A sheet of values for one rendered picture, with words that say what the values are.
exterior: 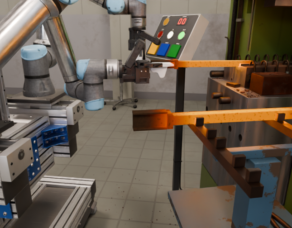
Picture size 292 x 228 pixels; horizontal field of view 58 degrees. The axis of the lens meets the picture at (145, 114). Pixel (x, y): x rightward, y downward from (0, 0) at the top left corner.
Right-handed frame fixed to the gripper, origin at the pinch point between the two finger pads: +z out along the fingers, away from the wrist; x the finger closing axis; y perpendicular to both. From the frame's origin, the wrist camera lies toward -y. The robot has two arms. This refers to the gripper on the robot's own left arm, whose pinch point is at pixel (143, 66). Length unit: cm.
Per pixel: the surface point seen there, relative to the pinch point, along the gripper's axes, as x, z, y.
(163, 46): -17.1, -9.0, -9.4
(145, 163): -61, 93, 7
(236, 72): 29, -3, -43
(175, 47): -8.3, -9.3, -16.9
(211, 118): 79, 1, -28
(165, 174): -46, 93, -12
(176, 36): -14.7, -14.7, -16.8
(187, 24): -13.8, -21.3, -22.5
